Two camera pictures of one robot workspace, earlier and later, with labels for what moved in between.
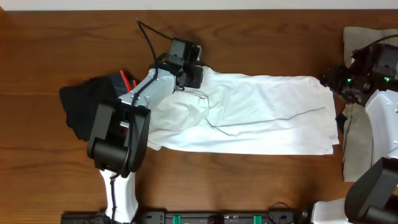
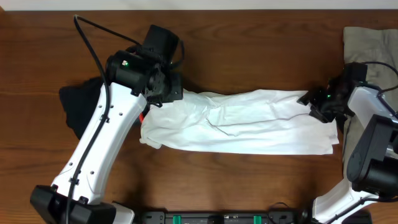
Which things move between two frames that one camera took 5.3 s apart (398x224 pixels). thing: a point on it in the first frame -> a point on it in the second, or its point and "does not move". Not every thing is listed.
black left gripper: [193, 77] -> [169, 90]
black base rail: [175, 217] does not move
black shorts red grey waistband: [81, 101] does not move
